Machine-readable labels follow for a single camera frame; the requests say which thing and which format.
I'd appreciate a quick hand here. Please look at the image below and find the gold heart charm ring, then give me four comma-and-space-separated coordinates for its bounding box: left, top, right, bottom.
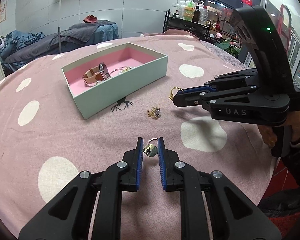
142, 138, 159, 158

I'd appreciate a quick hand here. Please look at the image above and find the gold crystal brooch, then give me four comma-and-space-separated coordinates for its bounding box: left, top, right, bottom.
147, 106, 161, 119

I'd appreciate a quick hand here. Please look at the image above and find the right hand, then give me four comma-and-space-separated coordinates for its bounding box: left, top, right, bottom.
257, 111, 300, 148

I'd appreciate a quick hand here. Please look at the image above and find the black metal trolley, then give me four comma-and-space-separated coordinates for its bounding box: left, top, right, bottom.
162, 9, 235, 43

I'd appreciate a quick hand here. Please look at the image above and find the clear plastic bottle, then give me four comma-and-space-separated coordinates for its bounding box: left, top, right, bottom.
199, 4, 209, 25

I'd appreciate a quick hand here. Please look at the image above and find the dark brown bottle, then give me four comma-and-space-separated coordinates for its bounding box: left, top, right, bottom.
192, 5, 200, 23

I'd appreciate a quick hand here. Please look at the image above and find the green yellow bottle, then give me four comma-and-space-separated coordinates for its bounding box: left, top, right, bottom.
183, 1, 195, 21

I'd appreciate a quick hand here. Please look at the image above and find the pink polka dot bedspread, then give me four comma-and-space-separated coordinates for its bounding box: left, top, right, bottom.
0, 34, 276, 236

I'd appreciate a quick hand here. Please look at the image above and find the mint green pink-lined box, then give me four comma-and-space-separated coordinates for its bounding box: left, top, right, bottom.
62, 42, 168, 119

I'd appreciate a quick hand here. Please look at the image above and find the white pump bottle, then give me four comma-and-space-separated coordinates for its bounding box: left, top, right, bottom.
179, 0, 196, 20

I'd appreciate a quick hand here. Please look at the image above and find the dark grey towel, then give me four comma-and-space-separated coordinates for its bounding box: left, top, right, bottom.
49, 20, 119, 46

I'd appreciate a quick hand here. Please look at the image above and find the blue massage bed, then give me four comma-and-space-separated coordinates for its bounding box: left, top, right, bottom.
0, 20, 119, 75

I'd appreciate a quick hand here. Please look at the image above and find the red folded cloth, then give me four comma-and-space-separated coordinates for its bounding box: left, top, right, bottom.
83, 15, 98, 23

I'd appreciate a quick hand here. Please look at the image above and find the crumpled blue bedding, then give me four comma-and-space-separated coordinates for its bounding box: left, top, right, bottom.
0, 30, 45, 60

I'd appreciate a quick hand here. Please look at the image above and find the silver bangle bracelet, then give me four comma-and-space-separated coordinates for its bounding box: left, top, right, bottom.
107, 65, 132, 79

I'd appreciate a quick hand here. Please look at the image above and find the tan strap wristwatch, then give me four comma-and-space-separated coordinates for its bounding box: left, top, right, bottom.
82, 62, 110, 86

